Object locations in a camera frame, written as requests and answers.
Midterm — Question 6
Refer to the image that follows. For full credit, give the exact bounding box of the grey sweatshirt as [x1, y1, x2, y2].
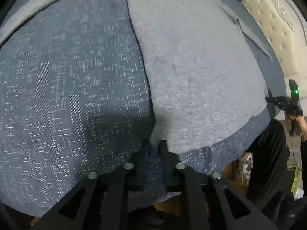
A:
[0, 0, 274, 154]

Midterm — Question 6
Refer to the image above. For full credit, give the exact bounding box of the person's right hand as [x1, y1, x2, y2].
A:
[285, 114, 307, 142]

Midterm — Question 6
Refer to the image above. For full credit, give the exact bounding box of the cream tufted headboard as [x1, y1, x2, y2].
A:
[242, 0, 306, 83]

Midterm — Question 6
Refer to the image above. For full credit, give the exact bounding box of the dark blue bed sheet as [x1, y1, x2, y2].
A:
[0, 0, 288, 217]

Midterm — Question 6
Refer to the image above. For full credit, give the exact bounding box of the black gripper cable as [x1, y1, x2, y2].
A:
[290, 133, 300, 180]

